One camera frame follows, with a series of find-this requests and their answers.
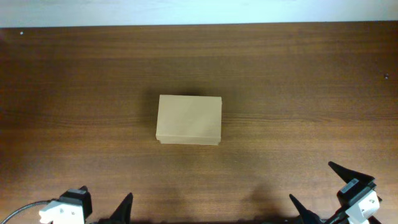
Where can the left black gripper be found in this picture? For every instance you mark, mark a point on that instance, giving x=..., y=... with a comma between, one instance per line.
x=118, y=216

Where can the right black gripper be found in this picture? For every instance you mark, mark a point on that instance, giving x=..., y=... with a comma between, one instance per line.
x=347, y=174

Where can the brown cardboard box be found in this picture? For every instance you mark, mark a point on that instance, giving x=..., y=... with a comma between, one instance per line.
x=189, y=120

